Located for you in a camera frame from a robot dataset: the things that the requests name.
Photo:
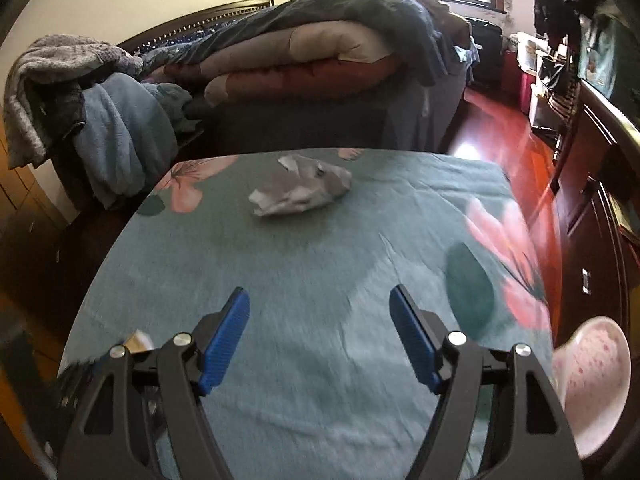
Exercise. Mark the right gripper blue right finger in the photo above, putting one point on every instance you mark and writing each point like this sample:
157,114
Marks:
528,436

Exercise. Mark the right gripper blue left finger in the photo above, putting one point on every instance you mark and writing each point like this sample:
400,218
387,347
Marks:
111,436

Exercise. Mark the beige small carton box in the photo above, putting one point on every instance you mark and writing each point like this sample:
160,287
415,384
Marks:
138,342

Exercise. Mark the grey paper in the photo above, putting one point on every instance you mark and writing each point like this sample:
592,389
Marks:
305,184

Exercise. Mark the pink floral trash bin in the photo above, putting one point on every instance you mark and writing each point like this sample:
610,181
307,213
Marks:
591,374

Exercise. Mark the green floral table cloth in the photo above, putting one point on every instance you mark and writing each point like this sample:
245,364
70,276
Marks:
320,386

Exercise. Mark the dark wooden cabinet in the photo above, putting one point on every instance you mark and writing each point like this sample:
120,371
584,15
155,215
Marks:
596,185

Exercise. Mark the grey blue clothes pile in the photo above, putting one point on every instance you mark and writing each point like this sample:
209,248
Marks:
84,105

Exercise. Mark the black suitcase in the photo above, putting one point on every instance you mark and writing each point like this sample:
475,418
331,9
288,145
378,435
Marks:
488,41

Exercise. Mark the dark wooden bed headboard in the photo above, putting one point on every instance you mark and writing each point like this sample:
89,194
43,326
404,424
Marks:
192,25

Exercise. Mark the folded quilt pile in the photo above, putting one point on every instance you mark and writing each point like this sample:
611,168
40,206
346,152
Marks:
317,49

